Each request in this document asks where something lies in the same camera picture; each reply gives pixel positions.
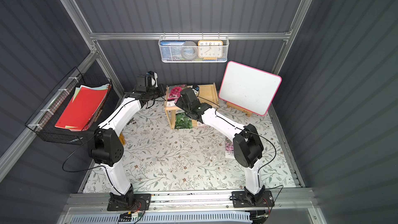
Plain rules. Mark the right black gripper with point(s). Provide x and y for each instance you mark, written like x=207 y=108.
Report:
x=181 y=102

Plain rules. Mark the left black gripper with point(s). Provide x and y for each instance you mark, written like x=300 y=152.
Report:
x=158 y=90

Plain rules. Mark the magenta flower seed bag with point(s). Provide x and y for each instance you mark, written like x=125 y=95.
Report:
x=199 y=124
x=174 y=94

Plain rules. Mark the wooden two-tier shelf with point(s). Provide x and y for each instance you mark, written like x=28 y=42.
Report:
x=207 y=99

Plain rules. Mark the purple flower seed bag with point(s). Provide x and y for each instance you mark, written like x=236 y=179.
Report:
x=229 y=149

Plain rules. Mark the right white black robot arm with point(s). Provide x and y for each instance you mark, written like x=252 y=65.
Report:
x=247 y=145

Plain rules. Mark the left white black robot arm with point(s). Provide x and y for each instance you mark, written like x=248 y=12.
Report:
x=105 y=148

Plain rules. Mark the green leaf seed bag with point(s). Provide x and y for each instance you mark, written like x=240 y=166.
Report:
x=183 y=121

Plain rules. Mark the wooden whiteboard easel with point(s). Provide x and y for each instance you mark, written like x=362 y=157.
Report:
x=247 y=112

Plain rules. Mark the blue box in basket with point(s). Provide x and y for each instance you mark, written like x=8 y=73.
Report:
x=170 y=50

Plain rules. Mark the grey tape roll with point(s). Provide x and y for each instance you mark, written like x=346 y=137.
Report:
x=189 y=50

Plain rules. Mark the yellow sponge block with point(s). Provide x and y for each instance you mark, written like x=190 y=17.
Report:
x=122 y=139

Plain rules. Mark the yellow analog clock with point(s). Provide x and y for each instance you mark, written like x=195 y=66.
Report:
x=210 y=49

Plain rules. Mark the pink framed whiteboard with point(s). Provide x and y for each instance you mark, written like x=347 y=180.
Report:
x=249 y=88

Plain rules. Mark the red paper folder stack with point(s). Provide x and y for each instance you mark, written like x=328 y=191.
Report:
x=82 y=107

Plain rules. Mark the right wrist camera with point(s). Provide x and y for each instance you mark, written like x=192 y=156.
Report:
x=196 y=88

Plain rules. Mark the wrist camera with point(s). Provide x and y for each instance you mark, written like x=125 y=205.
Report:
x=153 y=78
x=196 y=88

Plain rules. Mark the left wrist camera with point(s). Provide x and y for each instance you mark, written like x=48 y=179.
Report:
x=153 y=78

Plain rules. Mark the white wire wall basket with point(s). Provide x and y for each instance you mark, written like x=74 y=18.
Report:
x=195 y=39

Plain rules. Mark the black wire side basket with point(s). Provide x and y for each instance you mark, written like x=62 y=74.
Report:
x=42 y=123

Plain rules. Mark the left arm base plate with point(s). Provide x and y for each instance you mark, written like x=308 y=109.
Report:
x=134 y=202

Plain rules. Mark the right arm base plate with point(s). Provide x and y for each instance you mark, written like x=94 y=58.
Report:
x=243 y=199

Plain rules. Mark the white perforated cable duct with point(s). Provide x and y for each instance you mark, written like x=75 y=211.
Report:
x=212 y=217

